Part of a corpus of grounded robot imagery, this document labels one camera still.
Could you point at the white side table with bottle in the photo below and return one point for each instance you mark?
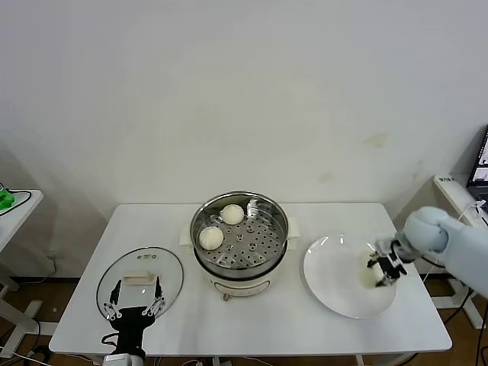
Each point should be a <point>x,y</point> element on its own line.
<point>23,213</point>

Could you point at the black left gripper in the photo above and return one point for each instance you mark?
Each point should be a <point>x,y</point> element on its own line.
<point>131,320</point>

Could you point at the black laptop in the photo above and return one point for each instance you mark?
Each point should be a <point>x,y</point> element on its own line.
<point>481,167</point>

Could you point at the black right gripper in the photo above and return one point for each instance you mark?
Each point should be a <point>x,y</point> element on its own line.
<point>394,263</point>

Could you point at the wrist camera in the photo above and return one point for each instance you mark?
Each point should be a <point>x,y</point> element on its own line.
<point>116,360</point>
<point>386,247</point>

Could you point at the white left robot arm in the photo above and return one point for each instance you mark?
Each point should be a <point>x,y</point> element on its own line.
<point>138,360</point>

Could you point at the white desk with laptop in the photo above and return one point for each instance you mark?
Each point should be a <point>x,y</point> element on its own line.
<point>450,190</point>

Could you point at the green plastic bottle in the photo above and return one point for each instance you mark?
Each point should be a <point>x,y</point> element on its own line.
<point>5,198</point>

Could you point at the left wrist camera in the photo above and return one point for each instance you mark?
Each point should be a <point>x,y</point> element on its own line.
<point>116,360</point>

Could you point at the white round plate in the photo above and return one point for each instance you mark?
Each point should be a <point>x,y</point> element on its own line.
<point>335,282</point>

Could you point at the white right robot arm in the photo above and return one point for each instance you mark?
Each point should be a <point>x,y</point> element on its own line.
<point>457,248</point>

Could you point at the stainless steel steamer basket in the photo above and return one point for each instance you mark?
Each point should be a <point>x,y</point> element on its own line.
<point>263,236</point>

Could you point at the steel steamer pot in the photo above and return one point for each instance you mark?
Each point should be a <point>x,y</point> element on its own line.
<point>244,282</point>

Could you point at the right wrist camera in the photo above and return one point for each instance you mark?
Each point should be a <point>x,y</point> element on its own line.
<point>386,247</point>

